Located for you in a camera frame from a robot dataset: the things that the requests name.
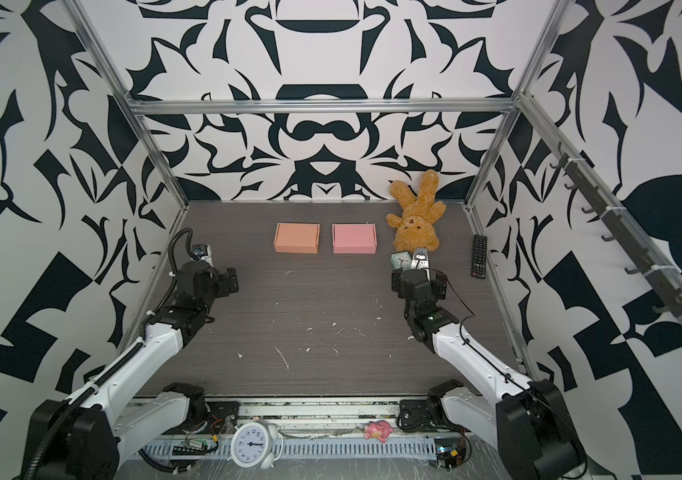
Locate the pink cardboard box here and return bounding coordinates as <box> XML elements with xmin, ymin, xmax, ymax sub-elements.
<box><xmin>332</xmin><ymin>224</ymin><xmax>378</xmax><ymax>255</ymax></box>

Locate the orange cardboard box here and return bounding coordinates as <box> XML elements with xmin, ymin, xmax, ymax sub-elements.
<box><xmin>273</xmin><ymin>223</ymin><xmax>320</xmax><ymax>254</ymax></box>

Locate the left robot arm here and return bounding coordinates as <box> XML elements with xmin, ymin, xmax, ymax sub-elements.
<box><xmin>20</xmin><ymin>228</ymin><xmax>239</xmax><ymax>479</ymax></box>

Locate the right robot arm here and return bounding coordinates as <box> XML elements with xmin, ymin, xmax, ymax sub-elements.
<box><xmin>391</xmin><ymin>269</ymin><xmax>588</xmax><ymax>479</ymax></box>

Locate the small teal alarm clock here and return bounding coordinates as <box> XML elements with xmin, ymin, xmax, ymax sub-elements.
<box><xmin>390</xmin><ymin>251</ymin><xmax>412</xmax><ymax>271</ymax></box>

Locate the brown teddy bear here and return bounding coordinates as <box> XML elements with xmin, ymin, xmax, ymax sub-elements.
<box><xmin>386</xmin><ymin>170</ymin><xmax>446</xmax><ymax>253</ymax></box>

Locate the black remote control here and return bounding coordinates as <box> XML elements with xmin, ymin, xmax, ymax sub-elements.
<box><xmin>471</xmin><ymin>234</ymin><xmax>487</xmax><ymax>279</ymax></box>

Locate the small pink toy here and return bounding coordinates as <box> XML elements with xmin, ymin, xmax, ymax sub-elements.
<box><xmin>364</xmin><ymin>420</ymin><xmax>393</xmax><ymax>444</ymax></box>

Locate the white round alarm clock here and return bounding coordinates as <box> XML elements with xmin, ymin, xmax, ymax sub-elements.
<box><xmin>230</xmin><ymin>421</ymin><xmax>285</xmax><ymax>470</ymax></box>

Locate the left green circuit board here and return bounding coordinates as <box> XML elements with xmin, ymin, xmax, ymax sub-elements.
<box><xmin>172</xmin><ymin>439</ymin><xmax>210</xmax><ymax>456</ymax></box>

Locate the green circuit board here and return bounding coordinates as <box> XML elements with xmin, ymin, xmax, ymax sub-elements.
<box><xmin>172</xmin><ymin>439</ymin><xmax>210</xmax><ymax>456</ymax></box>
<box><xmin>433</xmin><ymin>438</ymin><xmax>469</xmax><ymax>470</ymax></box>

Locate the right green circuit board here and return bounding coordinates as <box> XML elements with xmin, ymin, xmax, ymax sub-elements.
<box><xmin>433</xmin><ymin>438</ymin><xmax>469</xmax><ymax>470</ymax></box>

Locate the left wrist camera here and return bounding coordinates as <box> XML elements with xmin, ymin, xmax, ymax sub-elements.
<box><xmin>191</xmin><ymin>244</ymin><xmax>214</xmax><ymax>267</ymax></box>

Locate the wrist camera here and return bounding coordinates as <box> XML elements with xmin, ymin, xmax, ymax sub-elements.
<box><xmin>191</xmin><ymin>244</ymin><xmax>214</xmax><ymax>267</ymax></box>
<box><xmin>411</xmin><ymin>248</ymin><xmax>431</xmax><ymax>280</ymax></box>

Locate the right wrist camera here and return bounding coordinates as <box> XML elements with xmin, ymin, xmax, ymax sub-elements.
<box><xmin>411</xmin><ymin>248</ymin><xmax>431</xmax><ymax>280</ymax></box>

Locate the white slotted cable duct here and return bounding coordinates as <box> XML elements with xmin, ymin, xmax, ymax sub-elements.
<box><xmin>145</xmin><ymin>437</ymin><xmax>438</xmax><ymax>461</ymax></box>

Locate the black wall hook rail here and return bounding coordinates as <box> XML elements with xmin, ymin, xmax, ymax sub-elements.
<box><xmin>553</xmin><ymin>151</ymin><xmax>682</xmax><ymax>318</ymax></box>

